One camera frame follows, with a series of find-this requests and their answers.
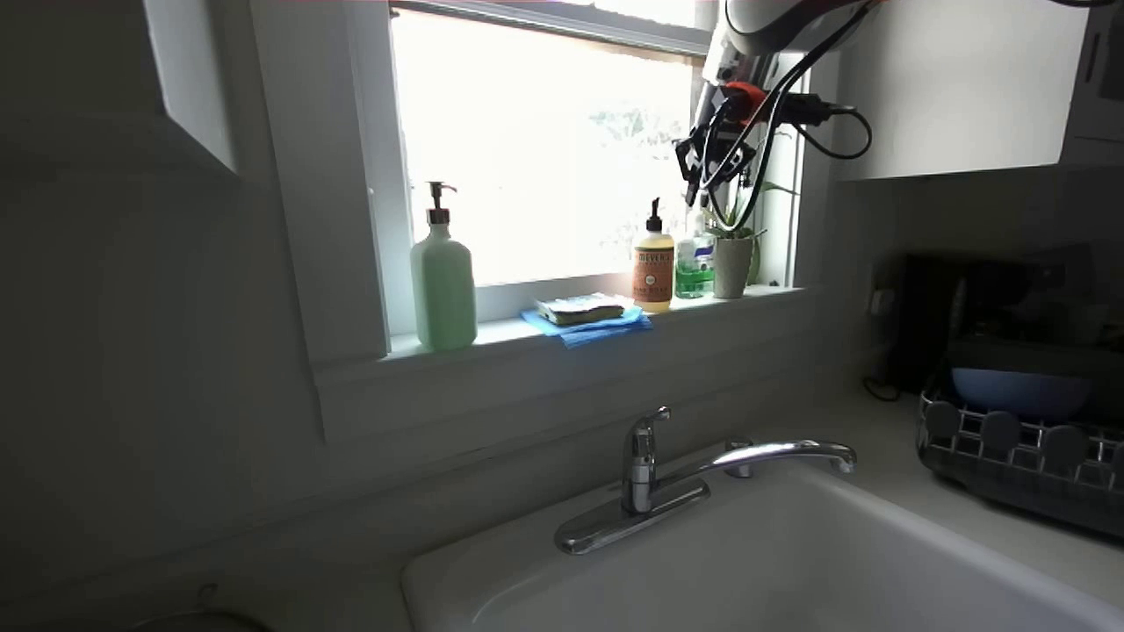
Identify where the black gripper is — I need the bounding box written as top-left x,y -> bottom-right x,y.
675,77 -> 771,222

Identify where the clear soap bottle white nozzle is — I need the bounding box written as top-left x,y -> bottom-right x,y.
675,226 -> 718,303

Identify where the amber soap pump bottle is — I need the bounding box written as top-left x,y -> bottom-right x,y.
628,196 -> 678,315

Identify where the dark kitchen sponge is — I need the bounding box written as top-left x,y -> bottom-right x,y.
536,292 -> 628,331

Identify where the green soap pump bottle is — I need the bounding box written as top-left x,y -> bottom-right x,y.
409,178 -> 480,359

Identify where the white kitchen sink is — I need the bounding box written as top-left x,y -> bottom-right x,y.
402,449 -> 1124,632

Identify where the white flower pot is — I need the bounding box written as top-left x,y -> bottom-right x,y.
710,228 -> 758,303

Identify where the blue sponge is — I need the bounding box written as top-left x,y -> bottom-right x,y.
520,294 -> 650,346

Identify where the black coffee maker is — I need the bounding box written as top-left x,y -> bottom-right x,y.
872,248 -> 1059,399

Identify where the chrome sink faucet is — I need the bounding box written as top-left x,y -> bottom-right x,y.
553,402 -> 860,559

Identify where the blue bowl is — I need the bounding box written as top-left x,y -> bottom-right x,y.
949,364 -> 1100,426

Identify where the grey dish rack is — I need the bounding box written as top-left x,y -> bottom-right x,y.
913,385 -> 1124,539

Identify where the plain white wall cabinet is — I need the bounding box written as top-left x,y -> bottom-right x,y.
835,0 -> 1094,186

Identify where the white window frame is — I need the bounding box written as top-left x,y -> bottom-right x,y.
241,0 -> 823,364

